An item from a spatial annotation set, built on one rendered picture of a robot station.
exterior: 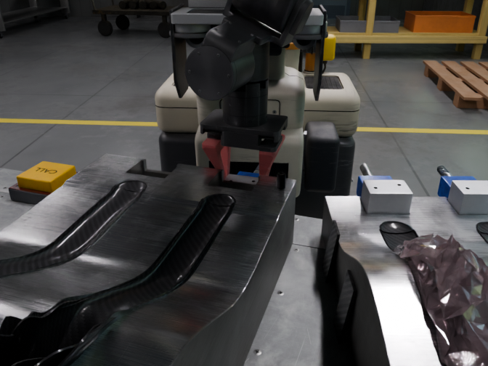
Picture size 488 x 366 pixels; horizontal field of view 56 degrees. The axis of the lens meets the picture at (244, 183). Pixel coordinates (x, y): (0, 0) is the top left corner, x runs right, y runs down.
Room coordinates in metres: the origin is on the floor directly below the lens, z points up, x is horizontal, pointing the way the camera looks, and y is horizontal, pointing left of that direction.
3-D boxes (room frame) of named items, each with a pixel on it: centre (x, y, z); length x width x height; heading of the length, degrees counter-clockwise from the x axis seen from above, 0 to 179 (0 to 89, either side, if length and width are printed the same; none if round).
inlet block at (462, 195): (0.53, -0.28, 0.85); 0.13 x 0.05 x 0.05; 179
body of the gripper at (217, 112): (0.57, 0.00, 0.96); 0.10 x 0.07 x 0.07; 74
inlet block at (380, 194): (0.54, -0.17, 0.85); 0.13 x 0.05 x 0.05; 179
